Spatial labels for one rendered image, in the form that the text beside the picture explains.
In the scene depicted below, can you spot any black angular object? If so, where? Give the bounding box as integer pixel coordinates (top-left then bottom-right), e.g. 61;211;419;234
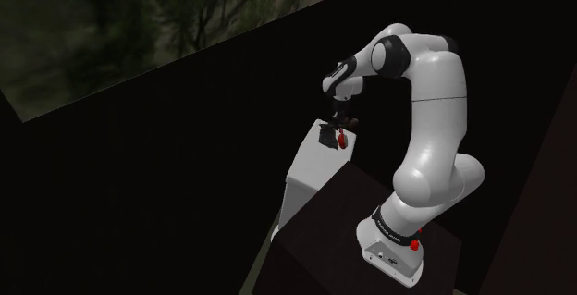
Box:
317;123;340;151

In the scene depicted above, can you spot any dark robot stand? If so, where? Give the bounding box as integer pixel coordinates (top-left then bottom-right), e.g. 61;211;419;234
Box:
252;161;462;295

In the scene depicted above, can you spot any white cabinet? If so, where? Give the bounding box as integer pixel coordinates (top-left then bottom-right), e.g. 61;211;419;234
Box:
270;118;357;242

